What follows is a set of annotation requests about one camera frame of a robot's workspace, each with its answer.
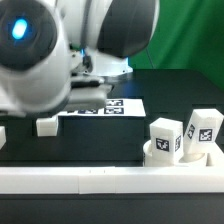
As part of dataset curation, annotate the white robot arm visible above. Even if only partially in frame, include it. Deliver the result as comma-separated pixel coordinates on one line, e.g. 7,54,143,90
0,0,160,117

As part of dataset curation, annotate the white marker sheet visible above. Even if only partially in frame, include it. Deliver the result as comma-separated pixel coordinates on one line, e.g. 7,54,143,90
59,98,146,117

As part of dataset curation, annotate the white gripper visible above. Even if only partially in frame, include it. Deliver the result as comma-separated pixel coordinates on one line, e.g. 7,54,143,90
64,76,113,111

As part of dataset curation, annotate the white left fence piece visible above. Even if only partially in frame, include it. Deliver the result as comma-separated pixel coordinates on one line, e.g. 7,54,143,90
0,126,6,150

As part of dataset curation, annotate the white front fence bar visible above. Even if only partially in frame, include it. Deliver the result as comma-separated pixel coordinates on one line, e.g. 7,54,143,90
0,167,224,194

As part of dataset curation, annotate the white round stool seat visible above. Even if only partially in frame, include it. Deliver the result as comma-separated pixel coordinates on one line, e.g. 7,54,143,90
143,140,207,167

